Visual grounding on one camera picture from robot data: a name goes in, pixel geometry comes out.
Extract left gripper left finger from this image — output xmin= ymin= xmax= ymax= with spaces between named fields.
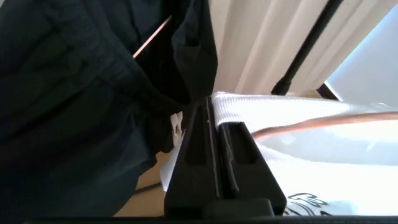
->
xmin=164 ymin=96 xmax=222 ymax=218

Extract black shorts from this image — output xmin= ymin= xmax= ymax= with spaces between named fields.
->
xmin=0 ymin=0 xmax=218 ymax=224

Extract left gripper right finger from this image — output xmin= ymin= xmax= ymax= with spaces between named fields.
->
xmin=218 ymin=121 xmax=287 ymax=216

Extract white printed t-shirt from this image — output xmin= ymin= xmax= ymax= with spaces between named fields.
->
xmin=160 ymin=91 xmax=398 ymax=217

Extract black clothes rack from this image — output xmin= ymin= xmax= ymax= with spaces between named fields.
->
xmin=133 ymin=0 xmax=345 ymax=195

